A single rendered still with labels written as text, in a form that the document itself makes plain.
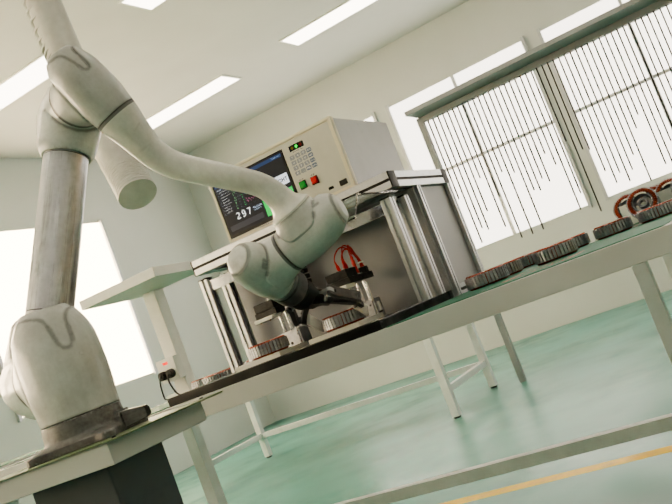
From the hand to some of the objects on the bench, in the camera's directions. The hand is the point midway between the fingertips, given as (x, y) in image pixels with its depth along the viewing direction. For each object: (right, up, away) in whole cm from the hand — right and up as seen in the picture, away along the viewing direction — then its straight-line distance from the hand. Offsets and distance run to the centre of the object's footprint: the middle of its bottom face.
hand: (342, 317), depth 218 cm
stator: (+1, -2, 0) cm, 2 cm away
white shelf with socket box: (-56, -36, +98) cm, 118 cm away
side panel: (+37, +6, +26) cm, 45 cm away
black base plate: (-7, -9, +6) cm, 13 cm away
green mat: (+55, +15, -4) cm, 58 cm away
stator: (+37, +9, 0) cm, 38 cm away
